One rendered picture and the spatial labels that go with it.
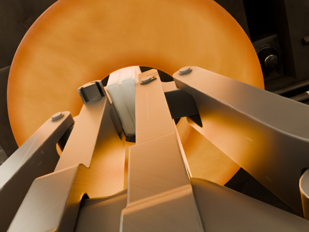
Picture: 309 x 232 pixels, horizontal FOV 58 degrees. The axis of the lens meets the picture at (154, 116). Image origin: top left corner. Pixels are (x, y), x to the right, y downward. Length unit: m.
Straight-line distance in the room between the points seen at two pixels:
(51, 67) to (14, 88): 0.02
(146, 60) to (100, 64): 0.02
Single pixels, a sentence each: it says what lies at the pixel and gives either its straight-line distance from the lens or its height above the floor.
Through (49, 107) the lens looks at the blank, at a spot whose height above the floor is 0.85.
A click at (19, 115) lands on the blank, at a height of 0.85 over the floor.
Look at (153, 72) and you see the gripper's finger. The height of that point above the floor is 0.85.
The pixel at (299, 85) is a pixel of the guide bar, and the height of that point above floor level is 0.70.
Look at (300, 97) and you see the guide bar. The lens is 0.42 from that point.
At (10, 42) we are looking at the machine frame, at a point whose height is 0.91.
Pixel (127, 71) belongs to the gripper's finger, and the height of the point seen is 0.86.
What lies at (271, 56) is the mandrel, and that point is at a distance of 0.51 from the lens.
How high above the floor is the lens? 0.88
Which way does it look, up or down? 20 degrees down
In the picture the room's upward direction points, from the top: 20 degrees counter-clockwise
